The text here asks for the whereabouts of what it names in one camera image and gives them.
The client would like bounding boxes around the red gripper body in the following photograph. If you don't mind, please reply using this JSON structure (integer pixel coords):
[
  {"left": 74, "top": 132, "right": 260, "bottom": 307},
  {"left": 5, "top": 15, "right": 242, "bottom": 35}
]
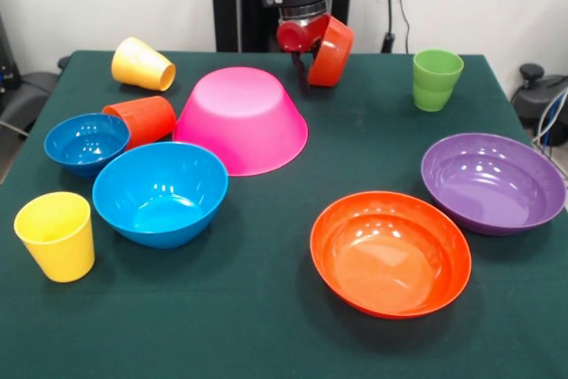
[{"left": 275, "top": 13, "right": 332, "bottom": 55}]

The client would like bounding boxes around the small orange bowl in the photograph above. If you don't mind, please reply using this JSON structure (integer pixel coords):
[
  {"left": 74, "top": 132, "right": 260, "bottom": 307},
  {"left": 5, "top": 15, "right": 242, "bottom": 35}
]
[{"left": 306, "top": 14, "right": 355, "bottom": 88}]

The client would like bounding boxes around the pink plastic bowl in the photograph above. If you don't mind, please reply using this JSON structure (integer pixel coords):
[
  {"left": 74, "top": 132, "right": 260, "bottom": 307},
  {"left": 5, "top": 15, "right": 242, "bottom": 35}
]
[{"left": 172, "top": 66, "right": 310, "bottom": 178}]

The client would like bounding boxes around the red-orange plastic cup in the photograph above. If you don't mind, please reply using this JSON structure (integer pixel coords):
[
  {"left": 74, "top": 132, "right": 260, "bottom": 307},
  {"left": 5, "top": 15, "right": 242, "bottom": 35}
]
[{"left": 101, "top": 95, "right": 178, "bottom": 150}]

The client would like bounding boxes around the golden yellow plastic cup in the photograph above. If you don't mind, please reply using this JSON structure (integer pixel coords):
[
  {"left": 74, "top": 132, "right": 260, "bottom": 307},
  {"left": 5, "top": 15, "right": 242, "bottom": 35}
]
[{"left": 110, "top": 36, "right": 177, "bottom": 92}]

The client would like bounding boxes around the green plastic cup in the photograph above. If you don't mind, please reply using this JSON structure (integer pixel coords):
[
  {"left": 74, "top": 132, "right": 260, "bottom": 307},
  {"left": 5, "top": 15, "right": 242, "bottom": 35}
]
[{"left": 412, "top": 48, "right": 465, "bottom": 113}]

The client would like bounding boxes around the light blue plastic bowl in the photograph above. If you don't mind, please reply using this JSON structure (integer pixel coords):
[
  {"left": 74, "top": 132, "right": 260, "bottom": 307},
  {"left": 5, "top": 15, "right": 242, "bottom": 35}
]
[{"left": 91, "top": 141, "right": 230, "bottom": 250}]

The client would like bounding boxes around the large shallow orange bowl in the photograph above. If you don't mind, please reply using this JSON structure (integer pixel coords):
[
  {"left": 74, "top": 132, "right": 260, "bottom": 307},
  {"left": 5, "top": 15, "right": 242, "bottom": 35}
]
[{"left": 309, "top": 191, "right": 473, "bottom": 320}]

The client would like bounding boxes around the purple plastic bowl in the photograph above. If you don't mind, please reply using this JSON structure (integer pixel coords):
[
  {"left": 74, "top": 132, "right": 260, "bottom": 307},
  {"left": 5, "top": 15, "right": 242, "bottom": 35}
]
[{"left": 420, "top": 131, "right": 567, "bottom": 237}]

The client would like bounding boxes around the small dark blue bowl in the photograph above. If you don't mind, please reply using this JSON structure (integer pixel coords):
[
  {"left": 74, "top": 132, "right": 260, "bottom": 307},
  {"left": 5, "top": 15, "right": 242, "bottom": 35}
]
[{"left": 43, "top": 113, "right": 131, "bottom": 179}]

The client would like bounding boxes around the dark green tablecloth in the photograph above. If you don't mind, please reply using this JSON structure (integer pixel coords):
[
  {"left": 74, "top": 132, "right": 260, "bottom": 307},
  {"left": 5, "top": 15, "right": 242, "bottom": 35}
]
[{"left": 0, "top": 49, "right": 568, "bottom": 379}]

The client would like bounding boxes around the lemon yellow plastic cup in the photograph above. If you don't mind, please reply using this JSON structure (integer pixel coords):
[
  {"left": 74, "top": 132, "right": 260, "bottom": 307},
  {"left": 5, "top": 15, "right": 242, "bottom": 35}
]
[{"left": 13, "top": 191, "right": 96, "bottom": 284}]

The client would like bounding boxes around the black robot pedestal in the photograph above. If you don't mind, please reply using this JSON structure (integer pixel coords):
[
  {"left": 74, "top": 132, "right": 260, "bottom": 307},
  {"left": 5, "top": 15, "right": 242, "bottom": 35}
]
[{"left": 204, "top": 0, "right": 359, "bottom": 54}]

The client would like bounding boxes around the black hanging cable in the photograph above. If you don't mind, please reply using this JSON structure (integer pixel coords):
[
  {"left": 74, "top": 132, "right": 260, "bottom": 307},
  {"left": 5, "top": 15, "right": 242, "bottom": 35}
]
[{"left": 381, "top": 0, "right": 412, "bottom": 54}]

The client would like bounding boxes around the tangle of floor cables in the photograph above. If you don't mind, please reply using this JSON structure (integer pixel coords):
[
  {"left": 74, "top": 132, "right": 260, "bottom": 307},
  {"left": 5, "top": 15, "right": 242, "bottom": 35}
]
[{"left": 531, "top": 88, "right": 568, "bottom": 152}]

